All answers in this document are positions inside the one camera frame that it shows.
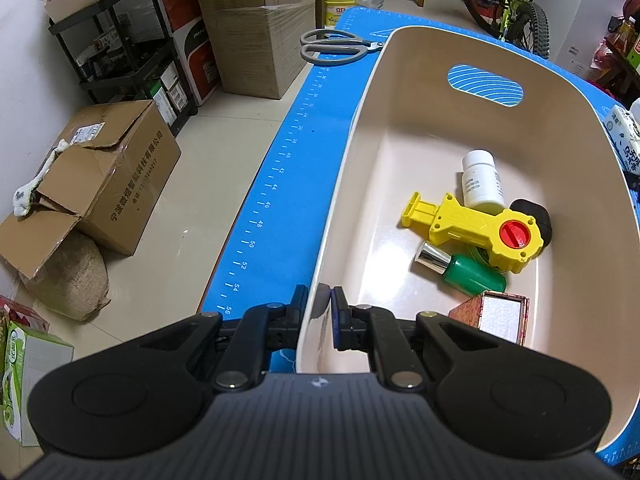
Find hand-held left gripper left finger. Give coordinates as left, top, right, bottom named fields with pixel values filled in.
left=127, top=285, right=311, bottom=394

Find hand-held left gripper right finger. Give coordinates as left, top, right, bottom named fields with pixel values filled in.
left=330, top=286, right=502, bottom=392

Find green bottle with silver cap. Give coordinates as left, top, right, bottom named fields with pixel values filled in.
left=413, top=241, right=507, bottom=297

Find yellow toy with red knob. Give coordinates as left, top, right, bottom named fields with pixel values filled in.
left=400, top=192, right=545, bottom=275

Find red-brown patterned box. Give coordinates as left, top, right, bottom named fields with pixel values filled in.
left=448, top=292, right=530, bottom=347

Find beige plastic basket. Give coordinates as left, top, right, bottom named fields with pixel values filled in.
left=296, top=26, right=640, bottom=450

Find white plastic bottle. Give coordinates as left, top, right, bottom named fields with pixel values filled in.
left=461, top=150, right=506, bottom=213

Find black rounded object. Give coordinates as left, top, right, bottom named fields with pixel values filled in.
left=509, top=199, right=553, bottom=250

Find blue measuring mat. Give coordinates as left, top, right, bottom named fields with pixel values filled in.
left=197, top=7, right=640, bottom=471

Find open cardboard box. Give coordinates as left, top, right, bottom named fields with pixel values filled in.
left=0, top=100, right=182, bottom=281

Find beige sack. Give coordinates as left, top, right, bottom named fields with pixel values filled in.
left=19, top=232, right=111, bottom=322

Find grey scissors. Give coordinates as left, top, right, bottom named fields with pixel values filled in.
left=300, top=29, right=386, bottom=66

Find large wrapped cardboard box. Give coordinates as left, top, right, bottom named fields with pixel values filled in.
left=202, top=0, right=321, bottom=100

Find white and red appliance carton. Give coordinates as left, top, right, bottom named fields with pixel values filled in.
left=172, top=15, right=222, bottom=107

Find green and white carton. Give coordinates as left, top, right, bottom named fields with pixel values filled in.
left=0, top=321, right=75, bottom=446

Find red packet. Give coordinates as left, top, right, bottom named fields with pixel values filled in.
left=0, top=296, right=51, bottom=336

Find black shelving cart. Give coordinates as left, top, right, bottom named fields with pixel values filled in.
left=47, top=0, right=198, bottom=137

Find white bone-shaped cloth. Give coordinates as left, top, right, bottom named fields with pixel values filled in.
left=12, top=139, right=71, bottom=218

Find yellow jug with label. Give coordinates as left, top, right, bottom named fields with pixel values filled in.
left=324, top=0, right=357, bottom=29

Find tissue pack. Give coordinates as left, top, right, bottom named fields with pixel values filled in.
left=602, top=100, right=640, bottom=177

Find green and black bicycle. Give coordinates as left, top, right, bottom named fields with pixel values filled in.
left=460, top=0, right=551, bottom=60

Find white refrigerator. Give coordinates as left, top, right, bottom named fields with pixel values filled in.
left=530, top=0, right=633, bottom=81

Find wooden shelf with snacks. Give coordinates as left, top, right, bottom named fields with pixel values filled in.
left=590, top=0, right=640, bottom=106

